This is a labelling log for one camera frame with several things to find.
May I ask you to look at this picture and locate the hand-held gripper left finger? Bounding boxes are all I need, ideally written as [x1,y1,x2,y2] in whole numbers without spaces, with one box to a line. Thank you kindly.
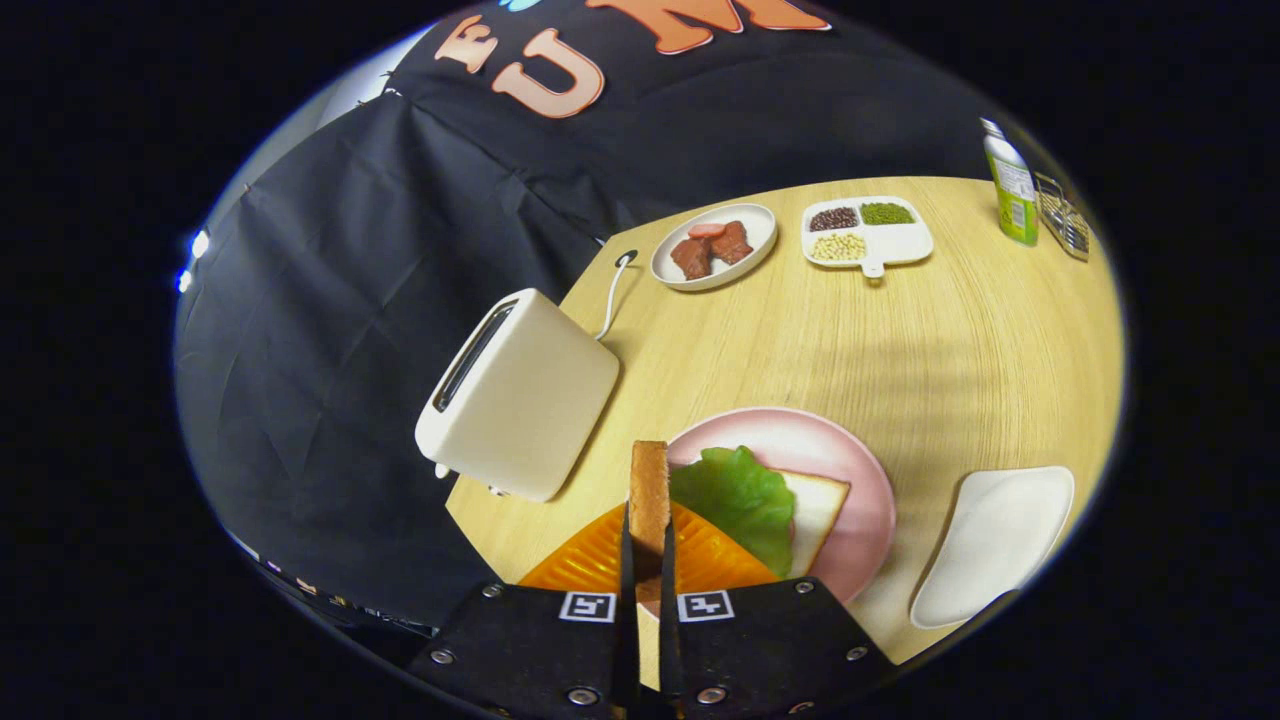
[408,500,641,716]

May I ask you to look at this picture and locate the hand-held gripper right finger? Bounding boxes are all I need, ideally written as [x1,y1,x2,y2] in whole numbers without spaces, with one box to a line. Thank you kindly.
[657,500,896,719]

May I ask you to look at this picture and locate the green lettuce leaf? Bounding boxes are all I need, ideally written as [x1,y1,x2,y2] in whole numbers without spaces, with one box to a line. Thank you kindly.
[668,446,798,578]

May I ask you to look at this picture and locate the bread slice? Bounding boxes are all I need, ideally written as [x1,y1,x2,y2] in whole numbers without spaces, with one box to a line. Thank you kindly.
[628,440,673,606]
[775,470,852,579]

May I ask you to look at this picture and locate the pink plate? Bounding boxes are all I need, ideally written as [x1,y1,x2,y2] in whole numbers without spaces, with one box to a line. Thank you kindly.
[665,407,898,606]

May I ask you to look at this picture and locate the white toaster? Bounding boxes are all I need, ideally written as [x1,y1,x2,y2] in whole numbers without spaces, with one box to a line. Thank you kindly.
[414,288,621,503]

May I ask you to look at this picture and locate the white curved plate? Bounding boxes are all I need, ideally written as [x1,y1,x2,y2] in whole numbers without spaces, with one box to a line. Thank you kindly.
[909,465,1076,631]

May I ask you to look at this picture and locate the brown meat piece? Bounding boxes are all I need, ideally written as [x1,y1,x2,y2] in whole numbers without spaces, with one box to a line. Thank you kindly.
[670,236,713,281]
[710,221,755,266]

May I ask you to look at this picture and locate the round white plate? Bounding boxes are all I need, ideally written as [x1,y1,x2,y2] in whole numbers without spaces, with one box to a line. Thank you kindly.
[650,203,779,293]

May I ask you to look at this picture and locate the white divided dish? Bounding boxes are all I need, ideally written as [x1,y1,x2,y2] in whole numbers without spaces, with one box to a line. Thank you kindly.
[801,196,935,279]

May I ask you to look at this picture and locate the black backdrop cloth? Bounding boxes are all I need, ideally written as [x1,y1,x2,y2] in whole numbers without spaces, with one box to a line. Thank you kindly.
[172,0,1001,631]

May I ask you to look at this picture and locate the green drink bottle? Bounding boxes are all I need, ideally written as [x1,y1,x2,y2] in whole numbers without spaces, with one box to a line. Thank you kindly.
[980,117,1041,247]

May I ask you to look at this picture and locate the white toaster cable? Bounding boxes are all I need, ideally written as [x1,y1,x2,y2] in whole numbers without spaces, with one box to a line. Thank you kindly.
[595,250,638,343]

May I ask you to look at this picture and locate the metal wire basket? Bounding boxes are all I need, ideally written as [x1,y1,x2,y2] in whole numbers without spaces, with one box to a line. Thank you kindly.
[1033,172,1093,263]

